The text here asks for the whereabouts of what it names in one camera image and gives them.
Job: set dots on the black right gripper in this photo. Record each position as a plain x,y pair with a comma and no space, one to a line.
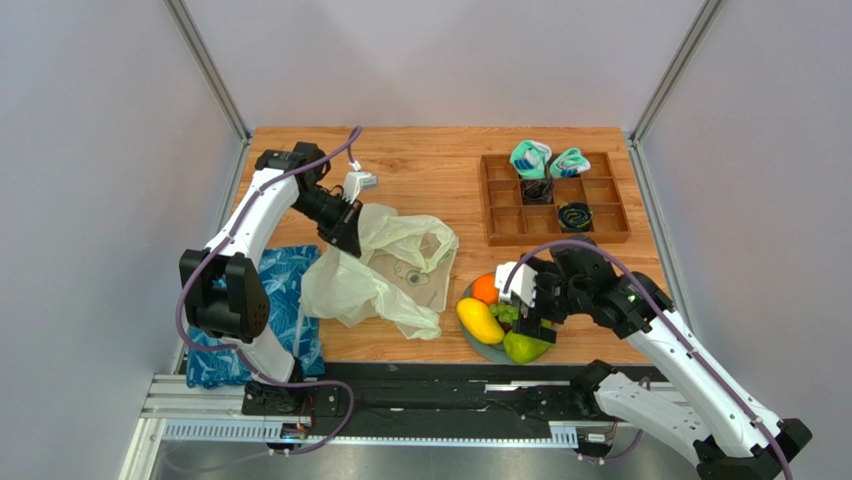
538,309

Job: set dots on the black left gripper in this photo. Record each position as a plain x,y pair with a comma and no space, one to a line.
347,238

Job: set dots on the green fake pear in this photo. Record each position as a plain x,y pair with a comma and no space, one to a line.
523,349

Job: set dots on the green fake grapes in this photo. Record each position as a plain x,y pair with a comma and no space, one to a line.
505,314

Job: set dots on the yellow fake mango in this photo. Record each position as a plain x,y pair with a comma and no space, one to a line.
477,319

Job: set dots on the orange fake orange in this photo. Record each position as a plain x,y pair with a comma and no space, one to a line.
484,289

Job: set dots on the pale yellow plastic bag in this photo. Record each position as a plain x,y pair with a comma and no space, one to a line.
402,275

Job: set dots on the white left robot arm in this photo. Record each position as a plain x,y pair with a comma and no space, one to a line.
222,293

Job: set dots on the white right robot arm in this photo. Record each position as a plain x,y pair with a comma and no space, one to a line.
722,430

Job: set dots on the grey round plate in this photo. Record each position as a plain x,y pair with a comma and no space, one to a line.
494,353

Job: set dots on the blue leaf-pattern cloth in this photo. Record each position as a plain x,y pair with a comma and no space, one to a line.
280,271

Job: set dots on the brown compartment tray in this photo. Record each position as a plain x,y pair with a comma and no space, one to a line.
507,222

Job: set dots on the black rolled sock upper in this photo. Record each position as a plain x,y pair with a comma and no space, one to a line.
537,192

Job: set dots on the teal white sock right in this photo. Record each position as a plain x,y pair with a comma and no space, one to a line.
569,164

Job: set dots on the teal white sock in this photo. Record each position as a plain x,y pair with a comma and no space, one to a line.
530,158
569,164

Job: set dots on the teal white sock left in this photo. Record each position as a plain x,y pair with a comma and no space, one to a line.
530,158

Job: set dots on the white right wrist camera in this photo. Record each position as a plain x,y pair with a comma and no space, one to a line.
516,284

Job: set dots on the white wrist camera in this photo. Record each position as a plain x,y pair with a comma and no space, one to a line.
516,284
356,181

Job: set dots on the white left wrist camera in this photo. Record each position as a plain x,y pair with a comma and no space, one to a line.
356,181

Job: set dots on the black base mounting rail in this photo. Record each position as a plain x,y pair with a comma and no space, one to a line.
443,401

